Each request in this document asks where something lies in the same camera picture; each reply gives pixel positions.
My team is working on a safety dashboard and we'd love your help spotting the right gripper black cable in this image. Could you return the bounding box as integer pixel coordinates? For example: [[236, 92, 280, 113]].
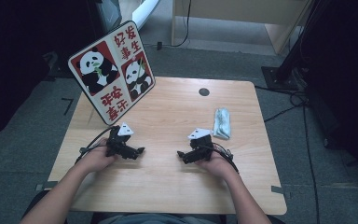
[[211, 142, 241, 174]]

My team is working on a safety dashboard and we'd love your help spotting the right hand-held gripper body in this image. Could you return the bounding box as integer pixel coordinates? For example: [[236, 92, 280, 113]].
[[187, 128, 214, 162]]

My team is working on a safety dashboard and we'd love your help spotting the black metal stand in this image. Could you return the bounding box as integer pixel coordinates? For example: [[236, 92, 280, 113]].
[[260, 0, 324, 91]]

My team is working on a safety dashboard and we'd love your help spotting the panda picture sign board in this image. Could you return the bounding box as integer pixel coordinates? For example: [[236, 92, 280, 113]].
[[67, 20, 157, 126]]

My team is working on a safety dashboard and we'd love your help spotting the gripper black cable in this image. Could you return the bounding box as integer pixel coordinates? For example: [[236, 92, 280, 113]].
[[74, 125, 120, 165], [211, 142, 241, 174]]

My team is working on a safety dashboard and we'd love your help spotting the person's grey-blue clothing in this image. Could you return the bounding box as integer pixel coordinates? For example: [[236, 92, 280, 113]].
[[99, 213, 218, 224]]

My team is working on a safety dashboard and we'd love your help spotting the black hanging cable with plug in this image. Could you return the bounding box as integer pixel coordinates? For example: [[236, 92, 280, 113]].
[[157, 0, 193, 50]]

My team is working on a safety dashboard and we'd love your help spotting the black floor cable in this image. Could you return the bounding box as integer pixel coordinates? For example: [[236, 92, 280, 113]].
[[301, 104, 322, 224], [263, 92, 307, 123]]

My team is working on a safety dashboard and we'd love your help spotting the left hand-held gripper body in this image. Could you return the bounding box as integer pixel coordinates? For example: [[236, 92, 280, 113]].
[[105, 121, 136, 158]]

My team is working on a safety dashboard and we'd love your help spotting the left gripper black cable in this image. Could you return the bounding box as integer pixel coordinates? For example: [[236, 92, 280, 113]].
[[74, 125, 120, 165]]

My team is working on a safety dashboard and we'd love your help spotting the person's left hand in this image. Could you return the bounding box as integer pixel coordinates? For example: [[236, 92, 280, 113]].
[[85, 139, 119, 174]]

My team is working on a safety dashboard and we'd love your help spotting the dark curtain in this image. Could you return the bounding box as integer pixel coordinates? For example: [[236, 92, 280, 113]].
[[301, 0, 358, 188], [0, 0, 91, 144]]

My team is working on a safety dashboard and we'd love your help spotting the white curved panel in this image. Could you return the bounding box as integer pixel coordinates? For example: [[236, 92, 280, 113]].
[[131, 0, 161, 31]]

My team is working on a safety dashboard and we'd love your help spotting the light blue textured cloth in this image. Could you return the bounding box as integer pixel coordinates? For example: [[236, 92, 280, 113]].
[[213, 107, 232, 140]]

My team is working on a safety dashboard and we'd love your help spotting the person's right hand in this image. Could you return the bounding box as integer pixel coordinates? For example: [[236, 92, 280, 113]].
[[195, 152, 232, 180]]

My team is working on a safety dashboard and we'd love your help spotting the light wooden cabinet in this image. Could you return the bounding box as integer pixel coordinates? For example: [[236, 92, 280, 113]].
[[171, 0, 311, 55]]

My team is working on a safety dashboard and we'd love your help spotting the dark monitor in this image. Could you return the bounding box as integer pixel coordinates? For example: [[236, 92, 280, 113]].
[[87, 0, 124, 35]]

